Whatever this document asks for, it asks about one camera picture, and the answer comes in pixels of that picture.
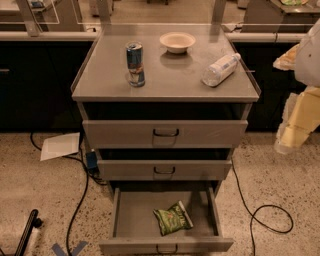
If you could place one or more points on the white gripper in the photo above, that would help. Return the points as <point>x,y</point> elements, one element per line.
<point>309,61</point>

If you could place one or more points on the green jalapeno chip bag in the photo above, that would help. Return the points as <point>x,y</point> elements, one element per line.
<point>173,219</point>

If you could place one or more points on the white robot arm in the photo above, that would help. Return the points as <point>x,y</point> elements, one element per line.
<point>304,60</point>

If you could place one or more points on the grey drawer cabinet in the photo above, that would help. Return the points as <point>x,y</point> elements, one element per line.
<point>173,89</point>

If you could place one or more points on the grey bottom drawer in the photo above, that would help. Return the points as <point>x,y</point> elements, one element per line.
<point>134,228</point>

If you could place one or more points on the grey top drawer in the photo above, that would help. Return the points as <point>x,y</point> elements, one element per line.
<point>164,133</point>

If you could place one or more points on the clear plastic water bottle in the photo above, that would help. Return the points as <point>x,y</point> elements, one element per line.
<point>217,72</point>

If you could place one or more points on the white paper bowl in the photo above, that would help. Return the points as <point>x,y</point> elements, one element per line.
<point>177,42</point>

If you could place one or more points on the blue energy drink can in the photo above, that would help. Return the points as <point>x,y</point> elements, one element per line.
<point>134,56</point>

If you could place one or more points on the blue power adapter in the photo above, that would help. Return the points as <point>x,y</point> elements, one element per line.
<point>91,160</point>

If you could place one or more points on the white paper sheet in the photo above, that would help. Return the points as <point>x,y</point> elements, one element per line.
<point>58,146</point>

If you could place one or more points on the black stand foot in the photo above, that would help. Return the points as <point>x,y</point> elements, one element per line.
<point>33,222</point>

